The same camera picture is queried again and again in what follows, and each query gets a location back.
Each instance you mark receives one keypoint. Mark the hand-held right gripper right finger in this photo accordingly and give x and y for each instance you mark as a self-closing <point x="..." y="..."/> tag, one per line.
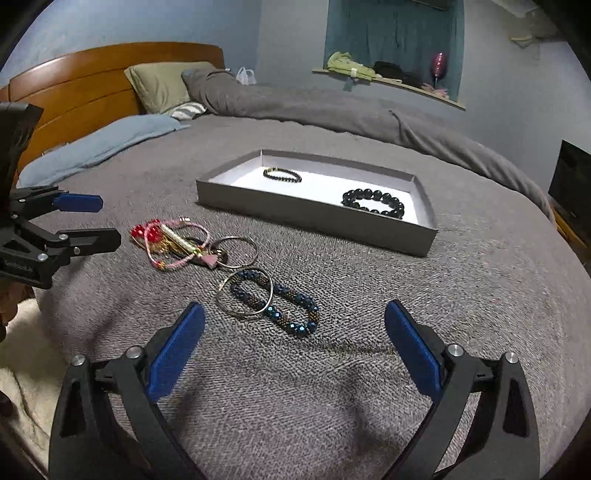
<point x="411" y="350"/>

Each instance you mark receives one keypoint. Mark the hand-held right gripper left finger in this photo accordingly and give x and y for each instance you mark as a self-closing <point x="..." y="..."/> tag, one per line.
<point x="178" y="355"/>

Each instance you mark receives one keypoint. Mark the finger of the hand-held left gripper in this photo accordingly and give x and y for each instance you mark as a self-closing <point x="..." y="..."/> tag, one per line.
<point x="97" y="240"/>
<point x="78" y="202"/>

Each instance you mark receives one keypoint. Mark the pearl bar hair clip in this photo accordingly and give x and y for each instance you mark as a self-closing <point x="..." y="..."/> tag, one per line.
<point x="180" y="240"/>

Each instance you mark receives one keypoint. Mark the grey jewelry tray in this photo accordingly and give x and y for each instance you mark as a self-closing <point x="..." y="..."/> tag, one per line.
<point x="323" y="184"/>

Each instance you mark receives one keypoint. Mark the blue pillow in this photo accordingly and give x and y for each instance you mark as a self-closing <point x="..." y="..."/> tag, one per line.
<point x="92" y="143"/>

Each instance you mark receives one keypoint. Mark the wooden headboard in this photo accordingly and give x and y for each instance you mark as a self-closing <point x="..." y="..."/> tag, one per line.
<point x="83" y="92"/>

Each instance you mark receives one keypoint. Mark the grey knit bed cover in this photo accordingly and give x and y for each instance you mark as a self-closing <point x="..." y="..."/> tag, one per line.
<point x="295" y="392"/>

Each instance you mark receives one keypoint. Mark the olive green pillow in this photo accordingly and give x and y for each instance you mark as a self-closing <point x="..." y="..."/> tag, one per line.
<point x="161" y="87"/>

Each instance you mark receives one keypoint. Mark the striped pillow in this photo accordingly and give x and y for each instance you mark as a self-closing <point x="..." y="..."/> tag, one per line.
<point x="187" y="110"/>

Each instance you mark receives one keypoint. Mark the cream fuzzy rug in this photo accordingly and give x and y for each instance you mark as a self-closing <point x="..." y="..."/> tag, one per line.
<point x="27" y="369"/>

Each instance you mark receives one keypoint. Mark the white plastic bag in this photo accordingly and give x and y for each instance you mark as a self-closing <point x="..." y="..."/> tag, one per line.
<point x="244" y="77"/>

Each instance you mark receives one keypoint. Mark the black monitor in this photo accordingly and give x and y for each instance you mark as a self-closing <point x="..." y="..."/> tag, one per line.
<point x="572" y="180"/>

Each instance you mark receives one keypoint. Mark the grey rolled duvet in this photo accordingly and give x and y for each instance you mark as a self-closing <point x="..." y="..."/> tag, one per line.
<point x="323" y="106"/>

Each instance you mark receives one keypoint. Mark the pink cloth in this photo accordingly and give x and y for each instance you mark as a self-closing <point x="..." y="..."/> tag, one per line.
<point x="438" y="92"/>

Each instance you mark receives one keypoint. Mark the black cloth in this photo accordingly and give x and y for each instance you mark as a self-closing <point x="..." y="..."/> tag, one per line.
<point x="392" y="70"/>

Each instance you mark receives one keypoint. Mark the pink wine glass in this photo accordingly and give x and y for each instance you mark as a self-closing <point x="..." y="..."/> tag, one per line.
<point x="438" y="62"/>

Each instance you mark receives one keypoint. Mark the green cloth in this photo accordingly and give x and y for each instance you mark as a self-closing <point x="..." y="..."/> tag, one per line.
<point x="344" y="62"/>

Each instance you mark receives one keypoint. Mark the teal curtain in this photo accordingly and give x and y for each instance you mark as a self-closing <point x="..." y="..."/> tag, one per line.
<point x="392" y="32"/>

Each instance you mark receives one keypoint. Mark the wooden wall shelf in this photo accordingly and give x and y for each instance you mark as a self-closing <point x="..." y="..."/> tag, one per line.
<point x="397" y="84"/>

